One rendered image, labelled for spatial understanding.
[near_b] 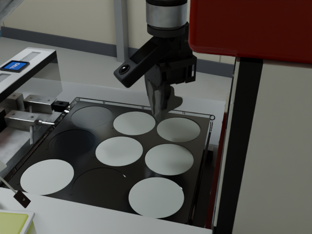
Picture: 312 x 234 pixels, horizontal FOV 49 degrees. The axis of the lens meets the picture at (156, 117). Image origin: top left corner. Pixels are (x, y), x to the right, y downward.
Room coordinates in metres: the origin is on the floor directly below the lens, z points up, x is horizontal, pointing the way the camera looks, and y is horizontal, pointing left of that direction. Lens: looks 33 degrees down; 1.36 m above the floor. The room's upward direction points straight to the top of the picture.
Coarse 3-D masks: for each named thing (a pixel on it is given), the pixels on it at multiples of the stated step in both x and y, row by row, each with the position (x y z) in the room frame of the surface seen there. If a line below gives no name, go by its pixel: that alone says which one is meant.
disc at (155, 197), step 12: (144, 180) 0.48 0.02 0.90; (156, 180) 0.48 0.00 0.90; (168, 180) 0.48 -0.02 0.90; (132, 192) 0.45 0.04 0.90; (144, 192) 0.45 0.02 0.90; (156, 192) 0.45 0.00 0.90; (168, 192) 0.45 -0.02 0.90; (180, 192) 0.45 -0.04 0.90; (132, 204) 0.42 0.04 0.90; (144, 204) 0.42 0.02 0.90; (156, 204) 0.42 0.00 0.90; (168, 204) 0.42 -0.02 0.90; (180, 204) 0.42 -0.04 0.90; (156, 216) 0.40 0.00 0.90
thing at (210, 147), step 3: (204, 147) 0.65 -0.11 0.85; (210, 147) 0.65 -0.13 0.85; (213, 147) 0.65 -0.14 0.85; (204, 150) 0.64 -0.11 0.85; (210, 150) 0.64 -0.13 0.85; (213, 150) 0.64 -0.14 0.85; (207, 153) 0.64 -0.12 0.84; (210, 153) 0.64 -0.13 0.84; (207, 156) 0.64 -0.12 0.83; (210, 156) 0.64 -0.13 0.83; (207, 159) 0.64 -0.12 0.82; (210, 159) 0.63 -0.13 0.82
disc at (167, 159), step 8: (168, 144) 0.59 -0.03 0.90; (152, 152) 0.57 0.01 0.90; (160, 152) 0.57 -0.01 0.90; (168, 152) 0.57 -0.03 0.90; (176, 152) 0.57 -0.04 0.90; (184, 152) 0.57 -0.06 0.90; (152, 160) 0.54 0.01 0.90; (160, 160) 0.54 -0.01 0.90; (168, 160) 0.54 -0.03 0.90; (176, 160) 0.54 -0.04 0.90; (184, 160) 0.54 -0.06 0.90; (192, 160) 0.54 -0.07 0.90; (152, 168) 0.52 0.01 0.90; (160, 168) 0.52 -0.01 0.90; (168, 168) 0.52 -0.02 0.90; (176, 168) 0.52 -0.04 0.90; (184, 168) 0.52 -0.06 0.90
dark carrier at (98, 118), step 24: (72, 120) 0.69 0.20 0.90; (96, 120) 0.69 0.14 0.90; (192, 120) 0.69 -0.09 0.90; (48, 144) 0.60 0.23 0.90; (72, 144) 0.60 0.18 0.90; (96, 144) 0.59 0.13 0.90; (144, 144) 0.59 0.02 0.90; (192, 144) 0.59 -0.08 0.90; (24, 168) 0.52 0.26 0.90; (96, 168) 0.52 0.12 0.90; (120, 168) 0.52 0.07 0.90; (144, 168) 0.52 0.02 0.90; (192, 168) 0.52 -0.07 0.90; (72, 192) 0.45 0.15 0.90; (96, 192) 0.45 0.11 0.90; (120, 192) 0.45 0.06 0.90; (192, 192) 0.45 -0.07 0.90; (168, 216) 0.40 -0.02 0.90
